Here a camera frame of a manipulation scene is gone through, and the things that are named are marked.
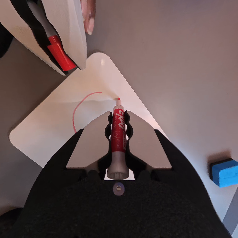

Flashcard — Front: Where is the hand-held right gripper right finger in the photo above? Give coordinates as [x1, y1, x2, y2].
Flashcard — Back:
[125, 111, 172, 171]

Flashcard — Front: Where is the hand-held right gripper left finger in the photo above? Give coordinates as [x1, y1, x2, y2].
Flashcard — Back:
[66, 111, 113, 171]

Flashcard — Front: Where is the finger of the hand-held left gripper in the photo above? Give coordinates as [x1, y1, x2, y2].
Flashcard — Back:
[0, 0, 68, 76]
[28, 0, 87, 70]

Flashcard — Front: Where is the red marker cap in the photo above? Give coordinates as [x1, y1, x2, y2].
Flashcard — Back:
[46, 35, 77, 72]

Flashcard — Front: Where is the red dry erase marker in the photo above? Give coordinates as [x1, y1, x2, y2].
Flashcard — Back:
[107, 98, 129, 180]

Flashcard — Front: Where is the white whiteboard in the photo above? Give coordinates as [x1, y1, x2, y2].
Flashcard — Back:
[9, 52, 170, 181]

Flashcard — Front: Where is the blue whiteboard eraser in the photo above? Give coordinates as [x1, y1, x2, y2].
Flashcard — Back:
[210, 158, 238, 188]

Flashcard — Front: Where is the person's left hand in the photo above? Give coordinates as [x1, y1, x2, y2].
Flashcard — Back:
[81, 0, 96, 36]

